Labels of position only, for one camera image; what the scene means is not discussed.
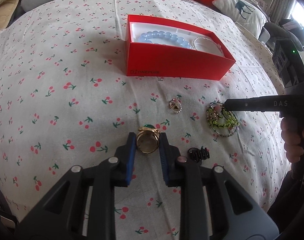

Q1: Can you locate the green beaded bracelet bundle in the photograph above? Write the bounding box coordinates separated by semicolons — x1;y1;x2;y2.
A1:
206;100;241;138

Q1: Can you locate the black hair claw clip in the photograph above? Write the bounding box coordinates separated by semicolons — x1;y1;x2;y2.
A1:
187;146;210;166

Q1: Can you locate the silver rhinestone bangle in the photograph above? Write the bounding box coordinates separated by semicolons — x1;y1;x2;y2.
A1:
193;37;225;57

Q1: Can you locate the small silver charm pendant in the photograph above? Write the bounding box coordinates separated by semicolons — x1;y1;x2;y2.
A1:
169;99;182;114

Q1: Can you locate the gold ring with green stone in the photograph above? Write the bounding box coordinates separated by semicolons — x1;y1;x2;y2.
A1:
135;123;161;155

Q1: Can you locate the light blue bead bracelet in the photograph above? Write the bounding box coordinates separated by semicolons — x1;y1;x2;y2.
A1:
137;30;193;49

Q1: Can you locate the person's right hand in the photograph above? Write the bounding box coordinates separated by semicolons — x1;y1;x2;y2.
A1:
281;116;304;163

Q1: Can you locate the grey office chair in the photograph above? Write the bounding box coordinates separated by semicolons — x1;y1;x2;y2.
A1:
258;22;303;52

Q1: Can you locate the white deer print pillow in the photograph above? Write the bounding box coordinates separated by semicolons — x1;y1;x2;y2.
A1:
212;0;268;38

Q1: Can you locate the cherry print bed sheet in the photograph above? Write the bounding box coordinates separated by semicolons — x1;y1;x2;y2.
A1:
0;0;290;221

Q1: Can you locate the red cardboard box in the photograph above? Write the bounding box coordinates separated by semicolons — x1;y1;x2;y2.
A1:
125;15;236;80

